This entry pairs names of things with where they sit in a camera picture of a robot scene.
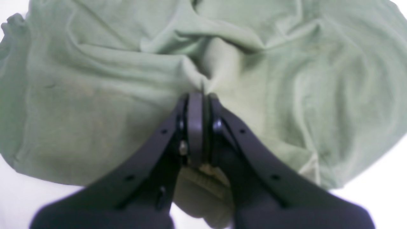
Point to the green T-shirt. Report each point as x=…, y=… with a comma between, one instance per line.
x=86, y=83

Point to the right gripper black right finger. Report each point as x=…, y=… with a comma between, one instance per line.
x=266, y=193

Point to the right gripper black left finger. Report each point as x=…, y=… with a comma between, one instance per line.
x=138, y=194

